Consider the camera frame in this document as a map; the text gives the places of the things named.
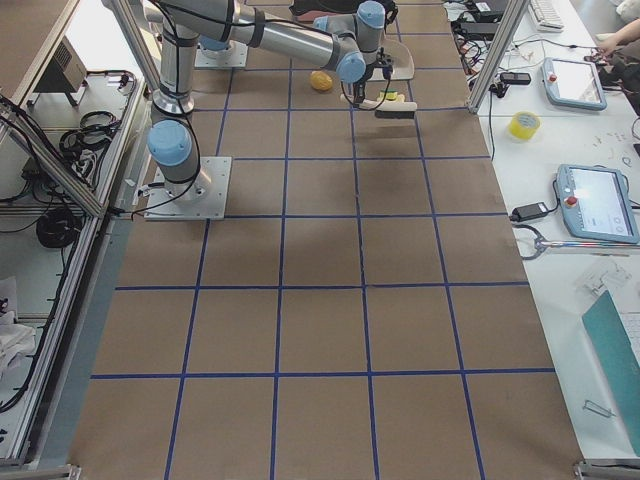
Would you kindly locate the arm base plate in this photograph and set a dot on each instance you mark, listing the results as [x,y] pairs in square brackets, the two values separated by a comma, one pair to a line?
[221,56]
[205,199]

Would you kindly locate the white hand brush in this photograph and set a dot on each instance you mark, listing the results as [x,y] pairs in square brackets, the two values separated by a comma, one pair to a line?
[396,107]

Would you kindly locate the black power adapter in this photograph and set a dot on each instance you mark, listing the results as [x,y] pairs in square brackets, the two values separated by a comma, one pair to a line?
[530,212]

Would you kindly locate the aluminium frame post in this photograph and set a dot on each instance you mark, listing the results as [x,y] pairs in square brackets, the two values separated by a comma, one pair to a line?
[515,10]

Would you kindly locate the orange potato toy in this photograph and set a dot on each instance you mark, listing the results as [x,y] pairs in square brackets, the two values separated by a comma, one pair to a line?
[320,81]

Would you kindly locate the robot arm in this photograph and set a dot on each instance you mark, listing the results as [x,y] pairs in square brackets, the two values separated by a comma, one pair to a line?
[216,32]

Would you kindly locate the teach pendant near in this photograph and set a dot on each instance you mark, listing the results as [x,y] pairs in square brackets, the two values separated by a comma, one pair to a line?
[594,203]

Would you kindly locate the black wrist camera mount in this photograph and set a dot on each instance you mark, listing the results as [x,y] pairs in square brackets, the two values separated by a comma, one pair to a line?
[385,67]

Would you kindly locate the white plastic dustpan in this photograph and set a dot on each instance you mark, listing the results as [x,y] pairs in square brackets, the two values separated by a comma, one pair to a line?
[403,64]

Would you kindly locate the yellow tape roll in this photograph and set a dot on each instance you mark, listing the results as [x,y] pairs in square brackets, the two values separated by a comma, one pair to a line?
[524,125]

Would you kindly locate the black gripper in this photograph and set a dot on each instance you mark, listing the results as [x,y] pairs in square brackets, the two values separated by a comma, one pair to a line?
[359,90]

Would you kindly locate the yellow green sponge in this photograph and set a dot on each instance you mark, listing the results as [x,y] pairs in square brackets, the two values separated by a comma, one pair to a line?
[390,95]

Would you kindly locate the teach pendant far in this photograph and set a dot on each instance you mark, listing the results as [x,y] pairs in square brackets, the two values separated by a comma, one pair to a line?
[573,84]

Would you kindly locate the teach pendant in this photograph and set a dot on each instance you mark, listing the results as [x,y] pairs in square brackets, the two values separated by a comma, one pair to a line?
[573,84]
[594,203]

